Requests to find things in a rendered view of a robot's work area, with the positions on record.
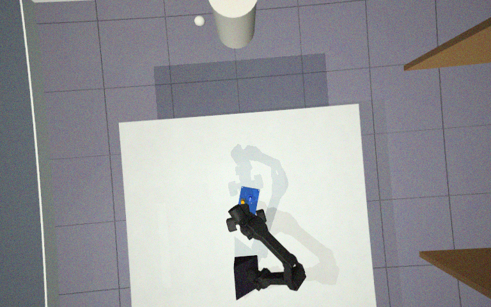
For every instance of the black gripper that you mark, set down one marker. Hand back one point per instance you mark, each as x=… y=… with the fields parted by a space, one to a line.
x=232 y=225

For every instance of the blue circuit board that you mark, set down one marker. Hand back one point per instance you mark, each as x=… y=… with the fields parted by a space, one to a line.
x=250 y=196

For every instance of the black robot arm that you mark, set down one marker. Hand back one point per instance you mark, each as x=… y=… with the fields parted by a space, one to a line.
x=293 y=276

